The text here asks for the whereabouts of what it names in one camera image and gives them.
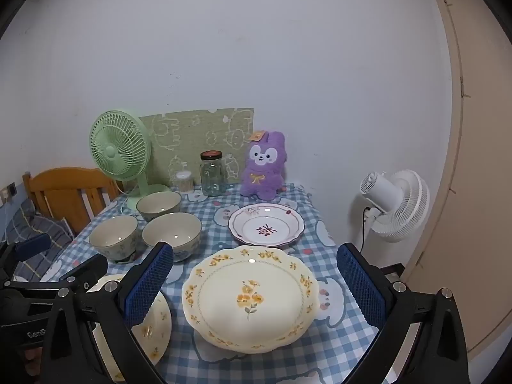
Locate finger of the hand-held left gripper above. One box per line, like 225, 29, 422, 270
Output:
4, 254, 109, 293
0, 233, 52, 286

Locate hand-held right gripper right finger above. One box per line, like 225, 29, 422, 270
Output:
336, 242, 471, 384

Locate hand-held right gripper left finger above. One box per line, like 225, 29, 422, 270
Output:
40, 241, 174, 384

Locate small yellow floral plate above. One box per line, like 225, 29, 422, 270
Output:
86, 274, 172, 382

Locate cream bowl with blue pattern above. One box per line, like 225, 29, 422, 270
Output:
142, 213, 203, 262
136, 191, 182, 222
88, 215, 139, 259

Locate large yellow floral plate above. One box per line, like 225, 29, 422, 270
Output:
182, 245, 319, 355

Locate white plate with red rim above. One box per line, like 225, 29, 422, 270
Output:
228, 203, 305, 249

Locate grey plaid pillow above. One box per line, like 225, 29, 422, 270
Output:
0, 199, 75, 281

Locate white standing fan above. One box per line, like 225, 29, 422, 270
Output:
359, 169, 430, 249

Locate clear toothpick holder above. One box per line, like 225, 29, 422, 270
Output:
175, 170, 195, 192

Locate glass jar with red lid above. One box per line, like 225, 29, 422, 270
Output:
199, 150, 225, 197

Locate green desk fan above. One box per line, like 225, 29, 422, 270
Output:
89, 109, 172, 211

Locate blue checked tablecloth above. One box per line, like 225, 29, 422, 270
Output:
40, 183, 395, 384

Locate purple plush toy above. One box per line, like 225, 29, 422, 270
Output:
239, 130, 287, 201

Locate green printed mat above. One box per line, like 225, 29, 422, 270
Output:
139, 108, 255, 190

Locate beige wooden door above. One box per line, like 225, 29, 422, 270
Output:
400, 0, 512, 363

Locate wall socket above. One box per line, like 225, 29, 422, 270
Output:
0, 182, 19, 204

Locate black fan cable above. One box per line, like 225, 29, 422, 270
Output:
361, 207, 371, 251

